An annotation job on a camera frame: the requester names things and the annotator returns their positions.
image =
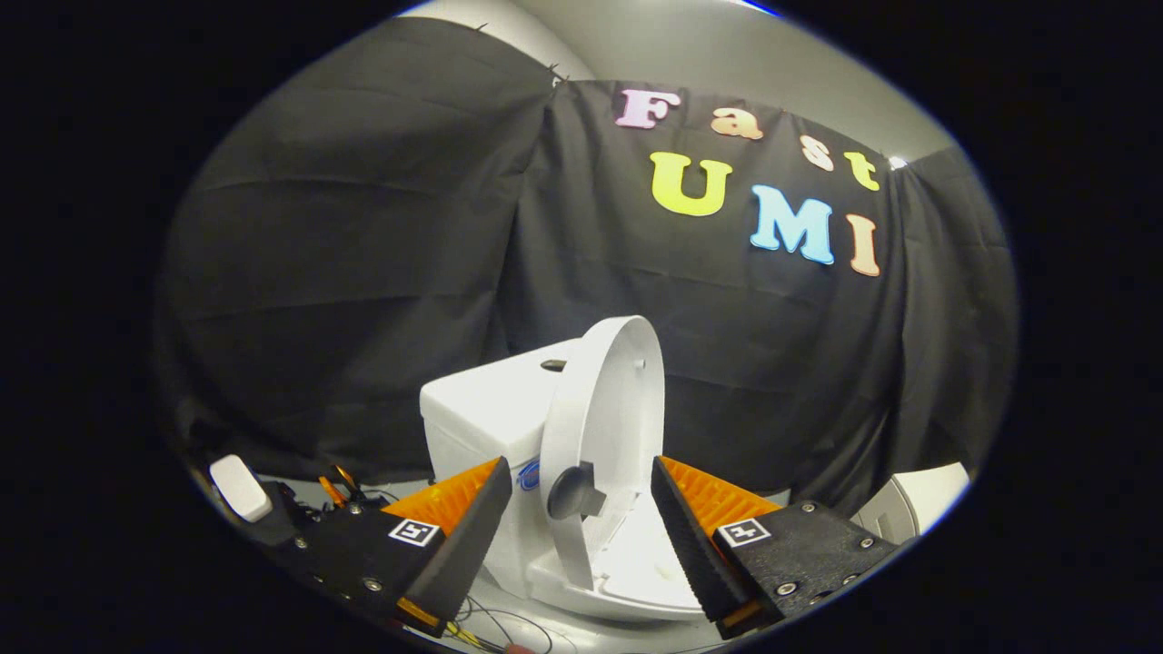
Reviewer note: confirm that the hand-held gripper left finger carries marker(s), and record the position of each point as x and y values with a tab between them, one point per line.
459	545

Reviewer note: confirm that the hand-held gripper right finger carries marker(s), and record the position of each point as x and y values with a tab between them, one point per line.
695	554

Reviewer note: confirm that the white rectangular object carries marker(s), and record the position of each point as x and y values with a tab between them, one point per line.
241	488

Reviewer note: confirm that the white cabinet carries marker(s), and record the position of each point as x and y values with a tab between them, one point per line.
918	500

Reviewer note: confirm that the black backdrop cloth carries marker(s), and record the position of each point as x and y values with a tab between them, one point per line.
363	272

